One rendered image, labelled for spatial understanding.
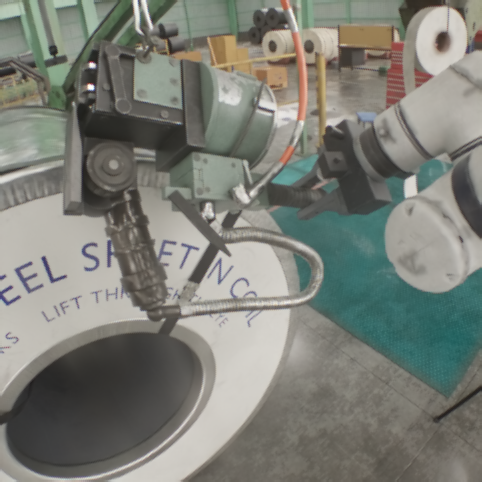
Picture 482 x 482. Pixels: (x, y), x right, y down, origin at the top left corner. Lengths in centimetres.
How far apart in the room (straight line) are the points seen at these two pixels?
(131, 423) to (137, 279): 79
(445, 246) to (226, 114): 29
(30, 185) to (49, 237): 9
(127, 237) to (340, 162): 29
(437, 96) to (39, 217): 55
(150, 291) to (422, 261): 30
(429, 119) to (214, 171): 26
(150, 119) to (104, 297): 36
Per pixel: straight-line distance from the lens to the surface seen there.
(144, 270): 42
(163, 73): 45
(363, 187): 48
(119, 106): 39
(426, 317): 215
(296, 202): 54
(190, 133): 41
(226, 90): 45
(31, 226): 56
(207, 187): 41
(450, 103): 43
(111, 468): 110
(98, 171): 39
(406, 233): 30
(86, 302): 64
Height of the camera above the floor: 149
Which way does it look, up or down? 34 degrees down
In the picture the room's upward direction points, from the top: 7 degrees counter-clockwise
